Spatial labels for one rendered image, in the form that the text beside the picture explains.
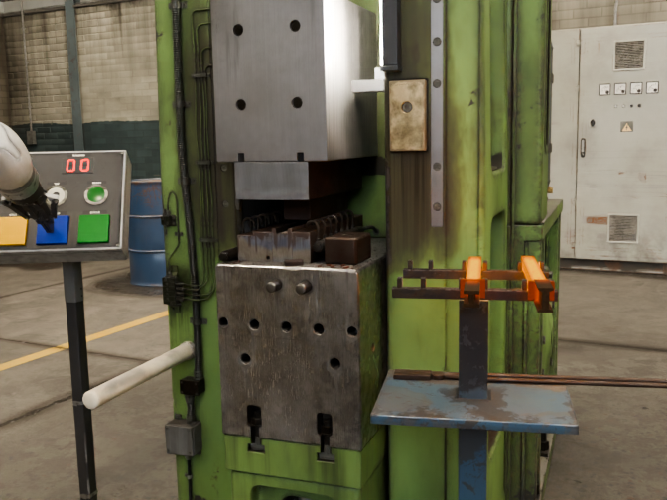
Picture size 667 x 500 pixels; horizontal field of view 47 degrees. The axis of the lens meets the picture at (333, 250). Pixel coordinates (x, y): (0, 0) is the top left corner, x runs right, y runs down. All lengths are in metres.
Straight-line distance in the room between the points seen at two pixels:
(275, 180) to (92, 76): 8.78
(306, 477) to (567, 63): 5.56
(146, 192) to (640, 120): 4.16
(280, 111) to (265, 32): 0.19
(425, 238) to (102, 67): 8.79
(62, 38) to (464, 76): 9.37
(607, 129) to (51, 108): 7.29
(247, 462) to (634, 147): 5.43
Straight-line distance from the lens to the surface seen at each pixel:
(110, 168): 2.06
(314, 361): 1.87
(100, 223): 1.98
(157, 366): 2.10
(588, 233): 7.06
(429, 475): 2.11
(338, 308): 1.81
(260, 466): 2.04
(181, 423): 2.31
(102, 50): 10.49
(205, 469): 2.37
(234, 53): 1.94
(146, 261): 6.58
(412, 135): 1.90
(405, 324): 1.98
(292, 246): 1.89
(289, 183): 1.88
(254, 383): 1.96
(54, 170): 2.09
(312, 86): 1.85
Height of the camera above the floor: 1.22
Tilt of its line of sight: 9 degrees down
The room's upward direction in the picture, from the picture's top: 1 degrees counter-clockwise
